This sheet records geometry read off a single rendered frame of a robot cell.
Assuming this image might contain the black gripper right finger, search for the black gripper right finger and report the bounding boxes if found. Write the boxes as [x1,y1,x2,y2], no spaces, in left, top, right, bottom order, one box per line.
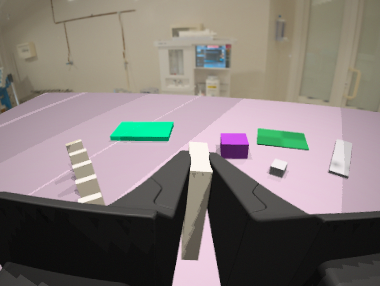
[207,152,380,286]

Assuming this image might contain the green flat bar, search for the green flat bar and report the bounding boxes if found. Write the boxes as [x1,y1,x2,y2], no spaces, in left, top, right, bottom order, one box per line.
[110,122,174,142]

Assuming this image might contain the grey flat bar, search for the grey flat bar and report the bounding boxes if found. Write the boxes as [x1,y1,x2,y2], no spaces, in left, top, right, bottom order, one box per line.
[328,139,352,179]

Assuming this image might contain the dark purple rectangular block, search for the dark purple rectangular block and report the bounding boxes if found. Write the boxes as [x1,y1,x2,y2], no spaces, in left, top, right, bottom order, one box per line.
[221,134,248,159]

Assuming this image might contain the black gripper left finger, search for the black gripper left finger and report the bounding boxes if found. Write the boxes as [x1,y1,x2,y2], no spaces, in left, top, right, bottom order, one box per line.
[0,150,191,286]

